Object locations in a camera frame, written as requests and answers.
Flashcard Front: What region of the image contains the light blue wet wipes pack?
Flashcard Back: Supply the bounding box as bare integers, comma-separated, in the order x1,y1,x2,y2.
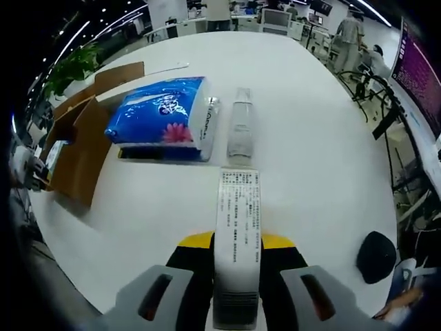
45,140,66,175

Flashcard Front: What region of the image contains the purple screen laptop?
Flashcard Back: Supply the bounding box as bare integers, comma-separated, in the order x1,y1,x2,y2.
390,15,441,141

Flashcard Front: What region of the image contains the white printed tube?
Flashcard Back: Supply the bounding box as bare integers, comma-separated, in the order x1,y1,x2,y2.
211,167,263,329

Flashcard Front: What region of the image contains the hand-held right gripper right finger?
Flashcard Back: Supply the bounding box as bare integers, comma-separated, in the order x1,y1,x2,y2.
258,233,376,331

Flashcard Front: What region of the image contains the blue tissue pack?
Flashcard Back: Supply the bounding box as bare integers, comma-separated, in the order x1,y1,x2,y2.
104,75,221,163

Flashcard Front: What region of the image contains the green potted plant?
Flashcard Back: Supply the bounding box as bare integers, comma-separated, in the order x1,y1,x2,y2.
43,43,104,99

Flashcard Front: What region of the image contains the black rounded object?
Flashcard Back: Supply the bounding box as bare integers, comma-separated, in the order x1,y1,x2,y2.
356,230,398,284

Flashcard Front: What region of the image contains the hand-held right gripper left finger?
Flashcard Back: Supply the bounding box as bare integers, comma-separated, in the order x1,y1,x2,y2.
102,230,216,331

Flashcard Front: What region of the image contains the silver bottle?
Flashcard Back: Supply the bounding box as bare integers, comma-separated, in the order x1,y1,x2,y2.
226,88,255,167

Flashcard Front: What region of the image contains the black metal stand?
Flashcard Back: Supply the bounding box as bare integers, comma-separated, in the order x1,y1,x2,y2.
336,70,441,221

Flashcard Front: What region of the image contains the white office chair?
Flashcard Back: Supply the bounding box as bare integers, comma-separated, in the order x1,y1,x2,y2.
260,7,291,34

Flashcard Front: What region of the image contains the brown cardboard shoe box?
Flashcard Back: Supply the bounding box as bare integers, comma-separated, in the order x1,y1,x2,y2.
39,61,145,210

